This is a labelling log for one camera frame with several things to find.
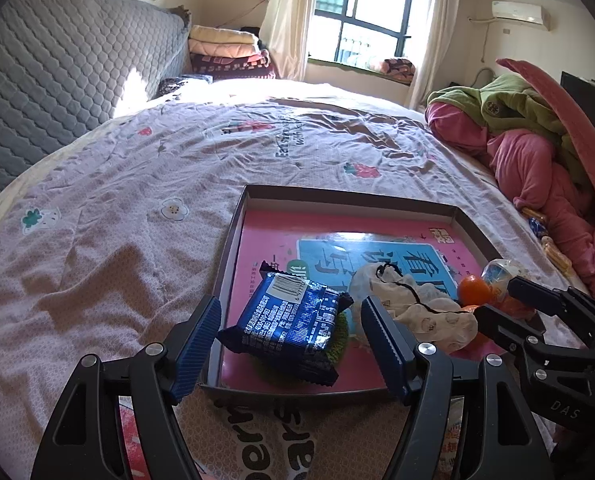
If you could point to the clear plastic snack bag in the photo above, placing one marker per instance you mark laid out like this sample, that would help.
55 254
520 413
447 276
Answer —
497 272

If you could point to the grey quilted headboard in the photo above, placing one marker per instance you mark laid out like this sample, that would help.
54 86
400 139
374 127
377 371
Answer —
52 75

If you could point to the printed strawberry bedsheet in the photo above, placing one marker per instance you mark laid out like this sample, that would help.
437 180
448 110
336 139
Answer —
127 200

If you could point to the small orange tangerine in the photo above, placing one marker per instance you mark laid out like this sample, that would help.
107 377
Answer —
472 290

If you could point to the white air conditioner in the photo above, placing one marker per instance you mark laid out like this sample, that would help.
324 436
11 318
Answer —
520 12

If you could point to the dark cardboard box tray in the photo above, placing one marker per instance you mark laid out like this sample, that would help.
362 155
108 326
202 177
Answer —
277 230

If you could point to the cream folded blanket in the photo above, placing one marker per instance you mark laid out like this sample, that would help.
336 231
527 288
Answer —
222 35

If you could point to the pink duvet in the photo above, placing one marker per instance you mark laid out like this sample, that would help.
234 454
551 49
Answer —
527 170

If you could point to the dark patterned pillow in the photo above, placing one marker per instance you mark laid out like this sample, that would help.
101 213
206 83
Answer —
182 85

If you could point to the coral red blanket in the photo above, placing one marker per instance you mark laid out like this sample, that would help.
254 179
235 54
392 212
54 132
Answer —
572 115

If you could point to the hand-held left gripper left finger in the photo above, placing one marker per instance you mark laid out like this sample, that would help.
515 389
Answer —
197 345

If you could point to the green blanket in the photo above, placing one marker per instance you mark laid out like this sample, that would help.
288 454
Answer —
507 100

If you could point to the black framed window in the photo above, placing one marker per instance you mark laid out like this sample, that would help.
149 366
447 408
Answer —
372 10

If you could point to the beige organza hair scrunchie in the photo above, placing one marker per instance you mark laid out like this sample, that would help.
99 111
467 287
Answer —
442 325

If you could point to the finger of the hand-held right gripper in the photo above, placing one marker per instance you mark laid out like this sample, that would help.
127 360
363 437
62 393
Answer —
512 327
552 302

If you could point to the floral windowsill cushion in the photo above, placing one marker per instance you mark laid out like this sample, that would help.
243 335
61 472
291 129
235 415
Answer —
392 67

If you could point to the blue wrapped candy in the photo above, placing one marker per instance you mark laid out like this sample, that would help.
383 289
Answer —
540 227

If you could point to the pink folded blanket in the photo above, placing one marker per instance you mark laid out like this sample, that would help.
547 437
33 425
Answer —
222 50

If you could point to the cream curtain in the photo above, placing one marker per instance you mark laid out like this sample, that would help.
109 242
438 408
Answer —
292 20
437 35

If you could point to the blue snack packet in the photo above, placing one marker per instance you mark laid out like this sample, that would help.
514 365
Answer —
287 320

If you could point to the maroon patterned folded blanket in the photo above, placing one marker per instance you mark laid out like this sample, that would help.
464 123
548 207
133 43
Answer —
227 66

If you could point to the yellow snack packet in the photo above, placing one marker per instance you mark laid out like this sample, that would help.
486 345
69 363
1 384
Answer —
557 255

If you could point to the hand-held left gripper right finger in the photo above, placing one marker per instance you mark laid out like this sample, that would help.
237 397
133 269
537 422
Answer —
382 345

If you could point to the green fuzzy hair scrunchie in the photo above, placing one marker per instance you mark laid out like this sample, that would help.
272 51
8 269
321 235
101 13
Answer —
341 332

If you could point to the black television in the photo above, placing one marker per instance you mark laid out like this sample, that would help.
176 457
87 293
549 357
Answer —
592 110

